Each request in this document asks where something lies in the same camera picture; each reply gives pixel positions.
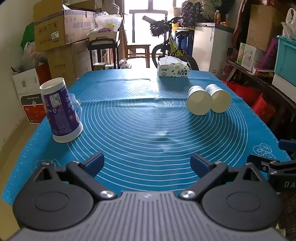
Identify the white chest freezer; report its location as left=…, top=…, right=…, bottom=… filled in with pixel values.
left=192, top=22, right=236, bottom=75

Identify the translucent white plastic bag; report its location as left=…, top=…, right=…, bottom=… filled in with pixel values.
left=280, top=8, right=296, bottom=40

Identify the white and red carton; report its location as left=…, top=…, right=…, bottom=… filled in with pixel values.
left=10, top=67, right=47, bottom=125

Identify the purple printed paper cup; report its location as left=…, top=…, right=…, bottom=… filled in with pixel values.
left=39, top=77, right=84, bottom=143

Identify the plain brown cardboard box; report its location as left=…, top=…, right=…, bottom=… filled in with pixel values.
left=47, top=40, right=93, bottom=82

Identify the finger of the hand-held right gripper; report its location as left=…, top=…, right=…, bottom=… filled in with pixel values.
left=246, top=154, right=281, bottom=172
left=278, top=139, right=296, bottom=154

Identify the wooden stool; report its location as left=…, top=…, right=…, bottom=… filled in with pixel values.
left=126, top=44, right=151, bottom=68

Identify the green children's bicycle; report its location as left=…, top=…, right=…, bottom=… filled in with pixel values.
left=142, top=15, right=200, bottom=71

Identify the blue silicone baking mat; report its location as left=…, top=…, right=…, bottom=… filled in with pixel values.
left=2, top=69, right=292, bottom=206

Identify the large labelled cardboard box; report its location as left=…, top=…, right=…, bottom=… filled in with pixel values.
left=33, top=9, right=98, bottom=53

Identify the green plastic bag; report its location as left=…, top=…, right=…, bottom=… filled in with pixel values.
left=21, top=22, right=36, bottom=49

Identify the white and green carton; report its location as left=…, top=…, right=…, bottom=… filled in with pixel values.
left=238, top=42, right=267, bottom=73

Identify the white tissue box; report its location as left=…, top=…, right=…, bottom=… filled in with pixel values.
left=157, top=56, right=191, bottom=78

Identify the dark wooden shelf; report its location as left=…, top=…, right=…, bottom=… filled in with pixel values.
left=225, top=59, right=296, bottom=142

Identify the pink plastic rack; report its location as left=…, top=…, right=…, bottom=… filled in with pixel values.
left=263, top=38, right=278, bottom=70

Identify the tall brown cardboard box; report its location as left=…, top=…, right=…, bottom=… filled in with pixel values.
left=246, top=4, right=289, bottom=53

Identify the black metal rack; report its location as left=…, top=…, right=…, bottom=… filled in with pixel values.
left=88, top=38, right=120, bottom=71

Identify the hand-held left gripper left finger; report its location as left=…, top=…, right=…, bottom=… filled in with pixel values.
left=35, top=152, right=117, bottom=200

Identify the white paper cup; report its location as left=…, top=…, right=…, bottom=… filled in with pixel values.
left=205, top=84, right=232, bottom=113
left=186, top=85, right=213, bottom=116

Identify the teal storage crate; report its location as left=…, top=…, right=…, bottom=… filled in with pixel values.
left=274, top=35, right=296, bottom=80

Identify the red plastic bag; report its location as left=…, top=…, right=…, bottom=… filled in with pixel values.
left=221, top=80, right=276, bottom=124

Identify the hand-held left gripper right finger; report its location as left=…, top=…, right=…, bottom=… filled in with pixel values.
left=179, top=153, right=267, bottom=200

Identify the clear plastic cup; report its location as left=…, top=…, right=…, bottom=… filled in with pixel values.
left=69, top=93, right=83, bottom=117

